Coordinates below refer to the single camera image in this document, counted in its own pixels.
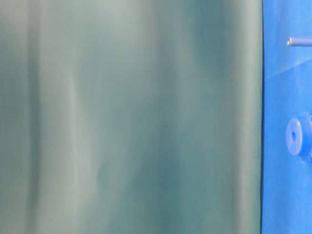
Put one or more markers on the blue metal shaft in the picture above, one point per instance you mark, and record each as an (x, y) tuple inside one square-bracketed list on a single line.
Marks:
[(299, 42)]

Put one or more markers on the small blue gear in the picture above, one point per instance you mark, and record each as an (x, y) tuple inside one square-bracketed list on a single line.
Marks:
[(299, 136)]

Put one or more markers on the green backdrop curtain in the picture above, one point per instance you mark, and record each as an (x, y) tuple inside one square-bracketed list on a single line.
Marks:
[(130, 116)]

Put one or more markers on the blue mat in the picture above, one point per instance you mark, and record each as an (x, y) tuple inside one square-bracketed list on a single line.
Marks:
[(286, 179)]

